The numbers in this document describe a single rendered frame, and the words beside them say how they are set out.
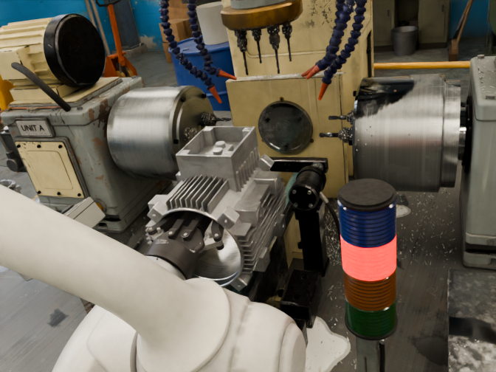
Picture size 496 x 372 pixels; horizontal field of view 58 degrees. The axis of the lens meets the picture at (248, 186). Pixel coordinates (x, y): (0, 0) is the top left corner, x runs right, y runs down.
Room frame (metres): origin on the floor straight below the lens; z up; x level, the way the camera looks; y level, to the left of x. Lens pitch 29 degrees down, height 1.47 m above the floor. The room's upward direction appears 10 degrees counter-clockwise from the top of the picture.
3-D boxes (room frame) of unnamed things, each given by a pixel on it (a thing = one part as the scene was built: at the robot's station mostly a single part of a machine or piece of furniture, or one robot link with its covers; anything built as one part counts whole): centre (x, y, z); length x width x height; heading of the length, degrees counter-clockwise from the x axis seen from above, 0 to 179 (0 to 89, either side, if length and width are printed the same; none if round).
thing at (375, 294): (0.40, -0.12, 1.10); 0.06 x 0.06 x 0.04
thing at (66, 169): (1.27, 0.46, 0.99); 0.35 x 0.31 x 0.37; 65
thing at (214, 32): (3.22, 0.04, 0.99); 0.24 x 0.22 x 0.24; 57
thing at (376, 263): (0.40, -0.12, 1.14); 0.06 x 0.06 x 0.04
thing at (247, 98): (1.16, -0.15, 0.97); 0.30 x 0.11 x 0.34; 65
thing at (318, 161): (0.91, -0.06, 1.01); 0.26 x 0.04 x 0.03; 65
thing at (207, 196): (0.68, 0.06, 1.04); 0.20 x 0.19 x 0.19; 155
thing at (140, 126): (1.17, 0.24, 1.04); 0.37 x 0.25 x 0.25; 65
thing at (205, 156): (0.72, 0.04, 1.14); 0.12 x 0.11 x 0.07; 155
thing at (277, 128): (1.10, -0.12, 1.02); 0.15 x 0.02 x 0.15; 65
